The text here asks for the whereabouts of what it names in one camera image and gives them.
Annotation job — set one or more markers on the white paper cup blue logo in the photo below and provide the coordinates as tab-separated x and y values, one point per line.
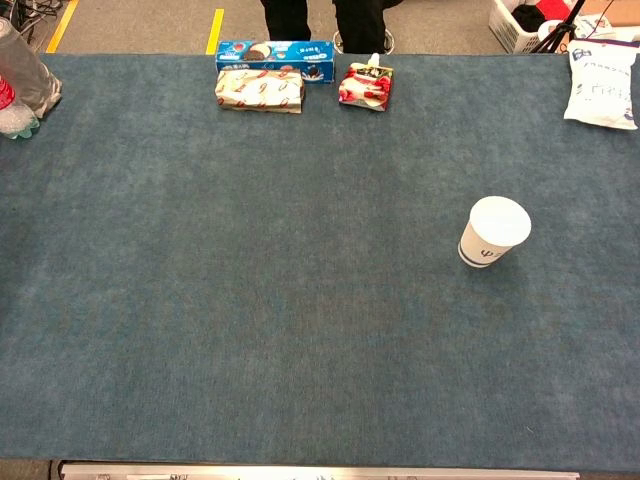
495	225

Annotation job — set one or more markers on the blue felt table cloth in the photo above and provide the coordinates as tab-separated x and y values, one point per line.
300	280

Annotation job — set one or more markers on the red fruit drink pouch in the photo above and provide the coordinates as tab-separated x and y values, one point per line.
365	86

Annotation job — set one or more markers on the beige red-print wrapped packet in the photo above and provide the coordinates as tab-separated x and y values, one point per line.
260	91

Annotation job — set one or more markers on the blue Oreo cookie box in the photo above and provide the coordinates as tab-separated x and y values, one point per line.
305	52

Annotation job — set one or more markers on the person in black trousers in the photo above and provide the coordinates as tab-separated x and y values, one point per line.
287	20

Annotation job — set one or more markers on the white plastic basket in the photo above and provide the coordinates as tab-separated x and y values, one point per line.
505	30

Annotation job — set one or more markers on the black tripod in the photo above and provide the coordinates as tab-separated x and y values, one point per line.
555	32

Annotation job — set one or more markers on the white paper piece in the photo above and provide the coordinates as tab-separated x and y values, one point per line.
600	87

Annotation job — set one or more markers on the red-label plastic bottle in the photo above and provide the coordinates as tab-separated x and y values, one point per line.
15	124

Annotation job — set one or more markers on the clear plastic bottle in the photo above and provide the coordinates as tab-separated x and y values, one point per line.
25	70

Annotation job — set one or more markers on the brown cardboard box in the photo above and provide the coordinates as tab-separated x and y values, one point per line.
620	10

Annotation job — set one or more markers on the aluminium table edge rail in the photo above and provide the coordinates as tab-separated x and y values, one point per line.
300	473

